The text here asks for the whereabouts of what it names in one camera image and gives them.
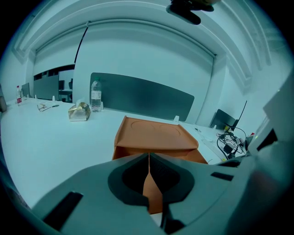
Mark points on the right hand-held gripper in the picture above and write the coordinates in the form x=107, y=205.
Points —
x=268, y=183

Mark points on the wide white roller blind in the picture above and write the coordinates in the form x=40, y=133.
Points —
x=149, y=57

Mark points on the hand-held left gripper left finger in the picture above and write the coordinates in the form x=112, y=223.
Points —
x=96, y=195

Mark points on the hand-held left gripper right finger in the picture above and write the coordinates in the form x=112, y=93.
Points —
x=202, y=183

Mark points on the white wall pipes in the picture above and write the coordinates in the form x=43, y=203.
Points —
x=128, y=13

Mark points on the black head-mounted camera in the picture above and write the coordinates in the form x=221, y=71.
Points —
x=183, y=12

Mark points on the red label bottle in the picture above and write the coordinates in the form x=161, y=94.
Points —
x=18, y=96

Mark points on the white divider bracket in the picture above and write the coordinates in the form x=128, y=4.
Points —
x=176, y=119

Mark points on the clear water bottle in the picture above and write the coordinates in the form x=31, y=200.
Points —
x=96, y=96

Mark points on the dark grey desk divider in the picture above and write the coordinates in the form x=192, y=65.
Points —
x=46, y=87
x=142, y=98
x=25, y=90

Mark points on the narrow white roller blind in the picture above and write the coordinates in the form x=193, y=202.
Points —
x=57, y=52

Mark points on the orange box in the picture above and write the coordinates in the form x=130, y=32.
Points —
x=156, y=137

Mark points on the black power adapter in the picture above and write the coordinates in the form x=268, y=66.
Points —
x=227, y=148

